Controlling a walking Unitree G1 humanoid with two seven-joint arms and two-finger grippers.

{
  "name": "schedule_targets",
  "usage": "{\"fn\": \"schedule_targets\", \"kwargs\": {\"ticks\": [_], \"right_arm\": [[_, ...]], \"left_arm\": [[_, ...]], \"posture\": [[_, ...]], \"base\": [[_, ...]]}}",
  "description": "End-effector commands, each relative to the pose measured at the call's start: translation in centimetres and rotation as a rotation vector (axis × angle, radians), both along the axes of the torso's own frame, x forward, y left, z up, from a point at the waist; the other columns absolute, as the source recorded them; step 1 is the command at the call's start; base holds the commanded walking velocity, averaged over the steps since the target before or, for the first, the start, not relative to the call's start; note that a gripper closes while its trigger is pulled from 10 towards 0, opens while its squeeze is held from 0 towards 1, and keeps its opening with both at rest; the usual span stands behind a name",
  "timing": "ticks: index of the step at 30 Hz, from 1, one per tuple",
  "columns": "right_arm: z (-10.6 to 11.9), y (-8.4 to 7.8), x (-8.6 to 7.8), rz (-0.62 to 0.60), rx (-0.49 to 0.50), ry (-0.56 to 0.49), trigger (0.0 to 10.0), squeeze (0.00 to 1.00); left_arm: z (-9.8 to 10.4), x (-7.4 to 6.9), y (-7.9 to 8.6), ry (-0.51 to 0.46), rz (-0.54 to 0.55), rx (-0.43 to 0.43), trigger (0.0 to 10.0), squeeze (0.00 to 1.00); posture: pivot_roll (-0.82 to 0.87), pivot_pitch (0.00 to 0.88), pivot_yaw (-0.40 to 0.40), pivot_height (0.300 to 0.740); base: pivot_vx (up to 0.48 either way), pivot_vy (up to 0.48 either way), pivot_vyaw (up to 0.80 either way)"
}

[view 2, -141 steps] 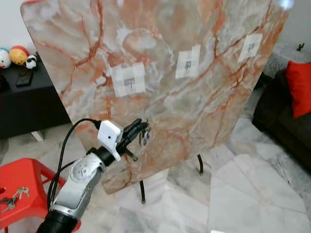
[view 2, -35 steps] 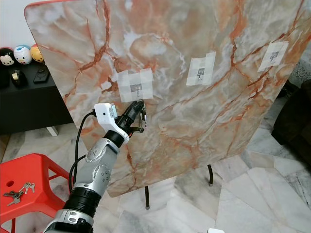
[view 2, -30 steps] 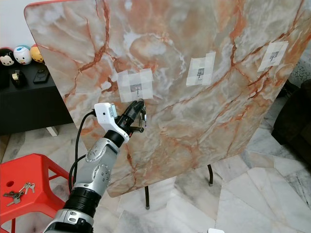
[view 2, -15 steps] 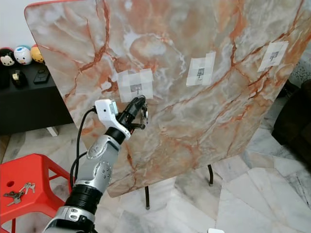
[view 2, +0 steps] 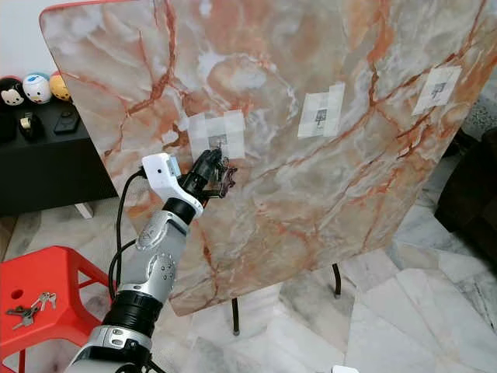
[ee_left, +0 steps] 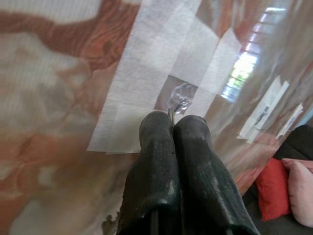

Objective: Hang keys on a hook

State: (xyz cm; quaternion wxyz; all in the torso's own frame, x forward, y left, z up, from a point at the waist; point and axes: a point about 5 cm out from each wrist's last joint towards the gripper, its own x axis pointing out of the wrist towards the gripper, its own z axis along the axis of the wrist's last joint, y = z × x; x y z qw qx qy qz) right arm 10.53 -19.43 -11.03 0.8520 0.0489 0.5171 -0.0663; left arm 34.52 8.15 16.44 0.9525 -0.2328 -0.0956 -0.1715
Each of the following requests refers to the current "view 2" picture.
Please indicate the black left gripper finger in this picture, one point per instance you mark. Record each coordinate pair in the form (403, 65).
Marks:
(217, 163)
(204, 160)

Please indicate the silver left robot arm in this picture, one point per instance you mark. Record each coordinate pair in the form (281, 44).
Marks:
(151, 260)

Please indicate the key bunch with silver keys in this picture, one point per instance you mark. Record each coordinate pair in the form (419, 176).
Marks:
(31, 307)

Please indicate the marble pattern tilted table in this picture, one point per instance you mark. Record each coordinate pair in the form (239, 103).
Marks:
(318, 202)

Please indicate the black low cabinet white legs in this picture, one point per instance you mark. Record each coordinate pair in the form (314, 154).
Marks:
(54, 171)

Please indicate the orange plush toy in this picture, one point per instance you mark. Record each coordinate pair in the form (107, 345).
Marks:
(59, 87)

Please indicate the red plastic stool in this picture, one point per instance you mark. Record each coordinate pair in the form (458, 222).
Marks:
(46, 268)

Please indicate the black tape dispenser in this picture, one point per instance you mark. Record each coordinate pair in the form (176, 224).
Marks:
(29, 123)

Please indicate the white and blue plush toy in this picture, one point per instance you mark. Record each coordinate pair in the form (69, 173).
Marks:
(36, 88)

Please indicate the black mouse plush toy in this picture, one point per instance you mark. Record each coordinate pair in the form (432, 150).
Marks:
(12, 92)

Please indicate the taped metal wall hook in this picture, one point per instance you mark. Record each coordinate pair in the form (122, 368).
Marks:
(217, 132)
(437, 88)
(321, 110)

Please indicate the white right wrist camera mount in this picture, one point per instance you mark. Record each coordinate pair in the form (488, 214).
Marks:
(344, 369)

